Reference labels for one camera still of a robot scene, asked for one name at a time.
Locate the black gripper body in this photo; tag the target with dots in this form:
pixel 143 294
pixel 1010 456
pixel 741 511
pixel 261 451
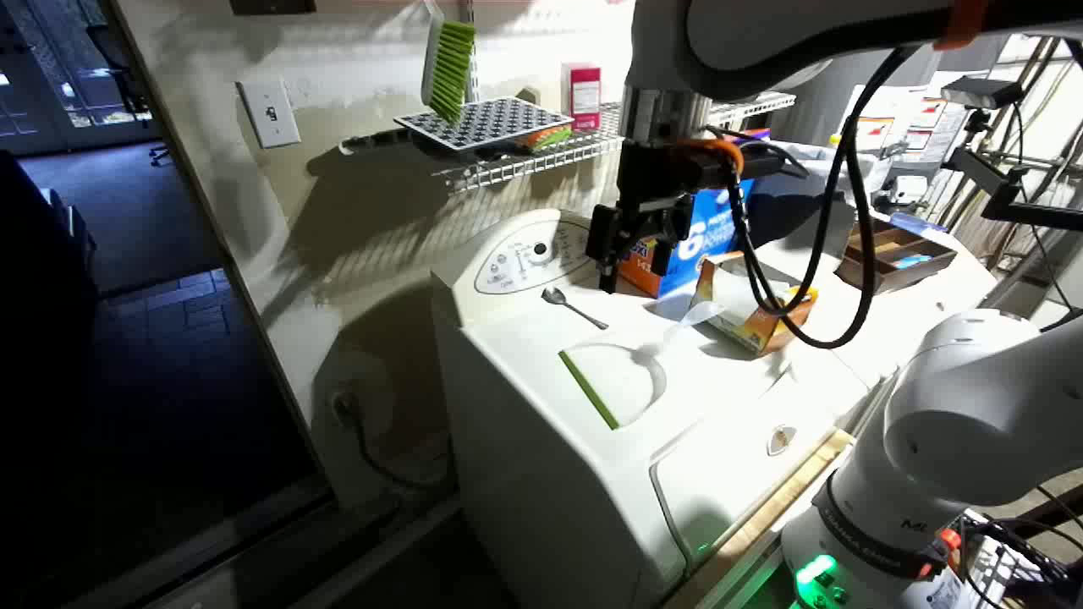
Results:
pixel 666 175

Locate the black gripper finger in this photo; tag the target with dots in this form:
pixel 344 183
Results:
pixel 602 241
pixel 678 241

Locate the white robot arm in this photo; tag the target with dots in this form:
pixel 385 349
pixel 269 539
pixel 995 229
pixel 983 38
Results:
pixel 992 406

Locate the orange blue detergent box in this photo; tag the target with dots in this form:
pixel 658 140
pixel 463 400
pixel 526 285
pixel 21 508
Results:
pixel 705 239

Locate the pink white box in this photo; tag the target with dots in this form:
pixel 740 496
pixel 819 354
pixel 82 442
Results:
pixel 582 98

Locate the small orange paper box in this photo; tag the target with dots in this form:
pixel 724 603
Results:
pixel 772 327

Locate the metal spoon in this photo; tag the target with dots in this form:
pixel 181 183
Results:
pixel 570 305

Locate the small colourful packet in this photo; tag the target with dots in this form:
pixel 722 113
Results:
pixel 545 140

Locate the green strip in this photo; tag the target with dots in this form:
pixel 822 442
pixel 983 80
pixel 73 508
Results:
pixel 590 389

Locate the grey dimpled tray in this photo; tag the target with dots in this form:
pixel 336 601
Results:
pixel 485 123

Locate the brown wooden tray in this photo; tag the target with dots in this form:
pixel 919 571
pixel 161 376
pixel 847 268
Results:
pixel 891 258

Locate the green perforated panel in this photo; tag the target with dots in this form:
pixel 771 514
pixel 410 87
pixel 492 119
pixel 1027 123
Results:
pixel 456 68

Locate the white toy washing machine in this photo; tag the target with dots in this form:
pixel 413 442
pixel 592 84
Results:
pixel 544 474

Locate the black camera stand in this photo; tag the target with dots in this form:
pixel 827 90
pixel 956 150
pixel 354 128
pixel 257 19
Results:
pixel 1002 182

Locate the white wall outlet plate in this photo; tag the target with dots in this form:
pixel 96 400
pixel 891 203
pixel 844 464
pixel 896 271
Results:
pixel 271 113

